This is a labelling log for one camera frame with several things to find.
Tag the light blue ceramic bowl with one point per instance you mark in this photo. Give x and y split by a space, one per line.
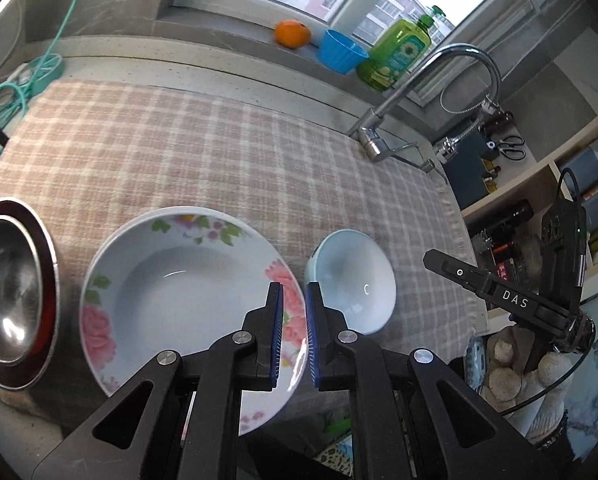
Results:
355 277

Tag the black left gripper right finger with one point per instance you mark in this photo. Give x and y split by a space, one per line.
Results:
412 417

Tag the white knit gloved right hand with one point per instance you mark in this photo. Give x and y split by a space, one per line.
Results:
536 413

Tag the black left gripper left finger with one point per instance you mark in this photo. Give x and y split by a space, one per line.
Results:
178 417

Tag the green dish soap bottle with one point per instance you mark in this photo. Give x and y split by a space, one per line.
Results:
400 47

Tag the blue fluted cup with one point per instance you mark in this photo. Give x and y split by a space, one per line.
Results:
340 53

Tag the orange tangerine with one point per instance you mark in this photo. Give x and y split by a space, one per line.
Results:
292 34

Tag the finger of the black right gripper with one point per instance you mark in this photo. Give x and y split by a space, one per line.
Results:
469 277

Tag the red bowl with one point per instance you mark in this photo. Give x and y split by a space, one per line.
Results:
27 372

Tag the black scissors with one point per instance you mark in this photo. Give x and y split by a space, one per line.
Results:
512 147

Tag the stainless steel bowl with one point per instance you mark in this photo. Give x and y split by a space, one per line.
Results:
21 291

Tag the pink plaid cloth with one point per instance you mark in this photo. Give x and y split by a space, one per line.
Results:
90 156

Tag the small pink floral deep plate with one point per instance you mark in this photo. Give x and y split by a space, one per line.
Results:
178 278

